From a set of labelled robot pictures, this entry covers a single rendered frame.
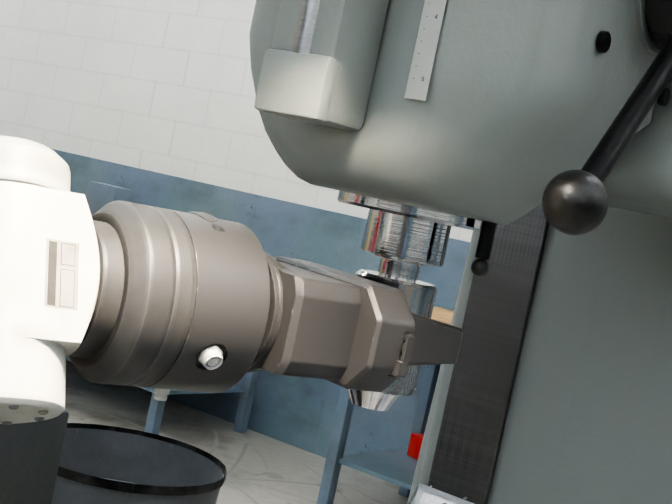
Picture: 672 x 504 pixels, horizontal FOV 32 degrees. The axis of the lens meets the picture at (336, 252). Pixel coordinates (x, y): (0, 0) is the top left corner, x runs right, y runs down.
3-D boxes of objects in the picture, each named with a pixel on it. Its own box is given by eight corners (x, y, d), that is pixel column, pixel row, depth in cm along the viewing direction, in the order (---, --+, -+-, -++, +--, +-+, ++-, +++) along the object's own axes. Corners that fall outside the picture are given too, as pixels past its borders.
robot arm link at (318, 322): (433, 261, 59) (234, 224, 52) (392, 445, 59) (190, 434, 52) (297, 225, 69) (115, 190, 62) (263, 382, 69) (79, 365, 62)
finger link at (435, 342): (445, 371, 66) (360, 361, 62) (458, 316, 66) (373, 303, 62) (464, 378, 65) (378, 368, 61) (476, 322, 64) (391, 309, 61)
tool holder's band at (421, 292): (361, 284, 69) (365, 267, 68) (439, 302, 68) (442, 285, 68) (345, 287, 64) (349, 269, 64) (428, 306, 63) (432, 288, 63)
